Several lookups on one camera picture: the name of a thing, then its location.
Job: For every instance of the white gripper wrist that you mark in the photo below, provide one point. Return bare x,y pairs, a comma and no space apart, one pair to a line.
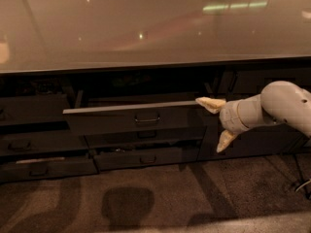
229,117

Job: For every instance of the dark drawer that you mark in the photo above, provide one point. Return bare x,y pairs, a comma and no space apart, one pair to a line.
32,109
46,168
130,118
39,142
141,158
145,137

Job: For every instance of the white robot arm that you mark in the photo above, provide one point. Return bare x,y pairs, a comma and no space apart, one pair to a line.
279,102

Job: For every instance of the dark stand legs with cable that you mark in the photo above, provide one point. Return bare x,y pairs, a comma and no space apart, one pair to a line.
300,185

